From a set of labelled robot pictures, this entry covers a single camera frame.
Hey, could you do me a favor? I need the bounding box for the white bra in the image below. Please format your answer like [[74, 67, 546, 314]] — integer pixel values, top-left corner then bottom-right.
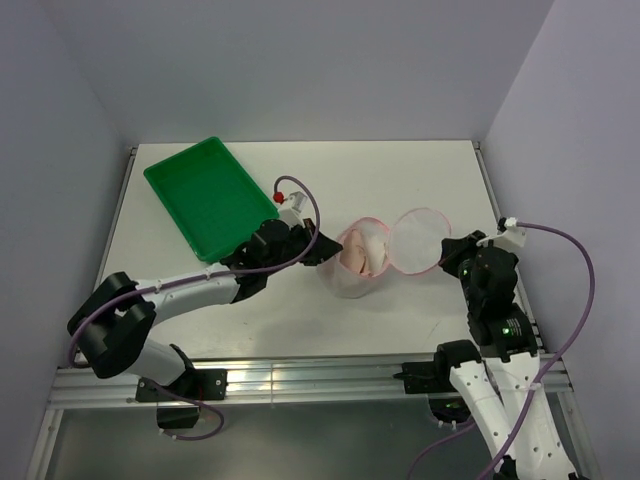
[[362, 226, 388, 277]]

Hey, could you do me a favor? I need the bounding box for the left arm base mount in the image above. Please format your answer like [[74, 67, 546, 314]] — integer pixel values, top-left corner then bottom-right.
[[135, 368, 227, 441]]

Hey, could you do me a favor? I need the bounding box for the green plastic tray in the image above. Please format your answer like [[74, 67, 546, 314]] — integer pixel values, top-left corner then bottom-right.
[[143, 137, 278, 264]]

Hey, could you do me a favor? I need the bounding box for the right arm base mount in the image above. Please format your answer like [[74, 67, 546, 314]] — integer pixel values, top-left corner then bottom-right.
[[393, 361, 471, 427]]

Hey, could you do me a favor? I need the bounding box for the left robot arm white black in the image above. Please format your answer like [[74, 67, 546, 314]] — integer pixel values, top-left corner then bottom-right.
[[67, 219, 343, 399]]

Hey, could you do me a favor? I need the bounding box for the white mesh laundry bag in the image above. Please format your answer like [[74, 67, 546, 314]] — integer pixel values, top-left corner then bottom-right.
[[316, 208, 452, 299]]

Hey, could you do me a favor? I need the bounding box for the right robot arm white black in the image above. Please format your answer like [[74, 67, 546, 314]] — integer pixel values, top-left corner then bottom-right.
[[432, 218, 581, 479]]

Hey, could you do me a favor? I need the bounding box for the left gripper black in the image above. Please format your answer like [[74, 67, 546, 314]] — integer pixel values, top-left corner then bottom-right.
[[264, 218, 342, 276]]

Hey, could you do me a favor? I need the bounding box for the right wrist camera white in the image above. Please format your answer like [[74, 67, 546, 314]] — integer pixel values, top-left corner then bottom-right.
[[476, 217, 527, 252]]

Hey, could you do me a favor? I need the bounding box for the beige pink bra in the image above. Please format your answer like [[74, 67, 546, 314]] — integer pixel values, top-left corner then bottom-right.
[[340, 229, 371, 276]]

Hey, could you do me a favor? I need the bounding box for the aluminium front rail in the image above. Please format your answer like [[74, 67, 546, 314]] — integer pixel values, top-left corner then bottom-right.
[[46, 354, 432, 410]]

